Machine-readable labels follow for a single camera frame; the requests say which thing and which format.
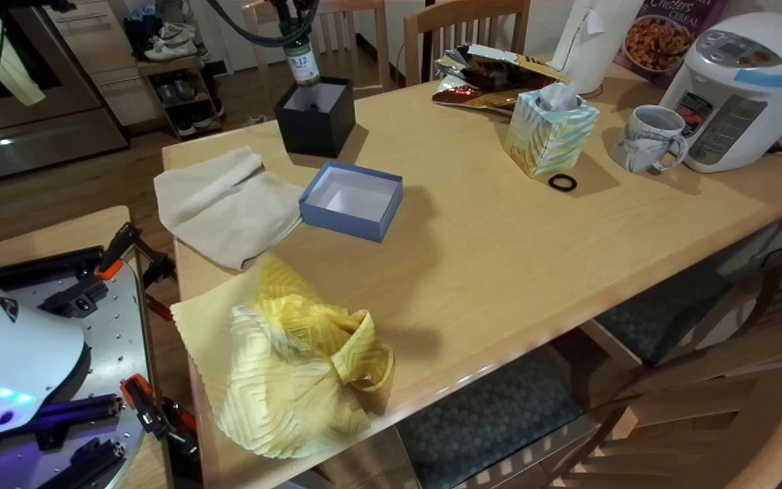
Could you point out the white paper towel roll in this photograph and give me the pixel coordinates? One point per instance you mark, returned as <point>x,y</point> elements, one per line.
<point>589,41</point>

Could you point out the cereal box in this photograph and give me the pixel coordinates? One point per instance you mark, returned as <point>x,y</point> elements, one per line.
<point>661,36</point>

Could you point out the wooden chair foreground right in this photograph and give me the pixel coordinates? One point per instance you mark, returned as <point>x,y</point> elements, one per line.
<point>720,432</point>

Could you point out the shoe rack with shoes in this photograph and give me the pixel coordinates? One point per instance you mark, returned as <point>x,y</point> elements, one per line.
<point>171,64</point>

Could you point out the yellow crumpled cloth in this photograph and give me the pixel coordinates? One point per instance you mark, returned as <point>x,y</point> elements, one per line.
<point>296,367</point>

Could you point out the blue open box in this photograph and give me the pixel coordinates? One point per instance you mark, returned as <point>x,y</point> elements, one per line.
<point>352,199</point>

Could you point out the wooden chair cushioned near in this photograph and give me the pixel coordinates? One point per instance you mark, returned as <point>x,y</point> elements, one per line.
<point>547,389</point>

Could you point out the white rice cooker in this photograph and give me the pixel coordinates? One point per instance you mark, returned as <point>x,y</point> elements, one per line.
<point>728,94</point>

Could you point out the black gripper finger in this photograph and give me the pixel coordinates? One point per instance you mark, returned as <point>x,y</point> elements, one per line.
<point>295,17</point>

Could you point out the pile of snack packets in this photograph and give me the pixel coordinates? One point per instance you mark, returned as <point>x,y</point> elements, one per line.
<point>486,81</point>

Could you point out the orange black clamp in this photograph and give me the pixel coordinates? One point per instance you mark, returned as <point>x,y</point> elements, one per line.
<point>162,418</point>
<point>82,298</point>

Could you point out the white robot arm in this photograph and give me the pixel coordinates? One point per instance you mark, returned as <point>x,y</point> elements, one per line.
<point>41,344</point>

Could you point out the beige folded cloth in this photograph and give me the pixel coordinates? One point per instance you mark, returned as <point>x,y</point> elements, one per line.
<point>227,208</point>

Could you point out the patterned tissue box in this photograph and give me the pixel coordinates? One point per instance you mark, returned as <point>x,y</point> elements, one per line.
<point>549,128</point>

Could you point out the wooden chair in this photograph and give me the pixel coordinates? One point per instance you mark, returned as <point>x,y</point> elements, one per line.
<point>460,22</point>
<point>348,41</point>

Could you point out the black open box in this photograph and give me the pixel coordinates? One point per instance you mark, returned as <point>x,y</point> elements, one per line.
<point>315,117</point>

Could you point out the wooden chair far left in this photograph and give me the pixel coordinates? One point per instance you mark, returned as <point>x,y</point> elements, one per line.
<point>348,41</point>

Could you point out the orange black clamp lower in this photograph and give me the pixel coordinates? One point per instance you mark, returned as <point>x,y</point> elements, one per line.
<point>162,418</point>

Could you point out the orange black clamp upper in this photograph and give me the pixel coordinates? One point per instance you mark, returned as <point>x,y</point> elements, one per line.
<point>82,298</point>

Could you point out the white mug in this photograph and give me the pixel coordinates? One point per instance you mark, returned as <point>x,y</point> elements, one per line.
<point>652,139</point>

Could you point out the green cap small bottle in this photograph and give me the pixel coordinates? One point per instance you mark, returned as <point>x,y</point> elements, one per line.
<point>302,58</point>

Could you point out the wooden chair far right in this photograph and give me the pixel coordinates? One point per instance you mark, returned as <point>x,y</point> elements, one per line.
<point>460,22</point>

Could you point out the metal robot mounting plate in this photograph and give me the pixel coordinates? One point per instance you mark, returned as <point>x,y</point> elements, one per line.
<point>114,350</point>

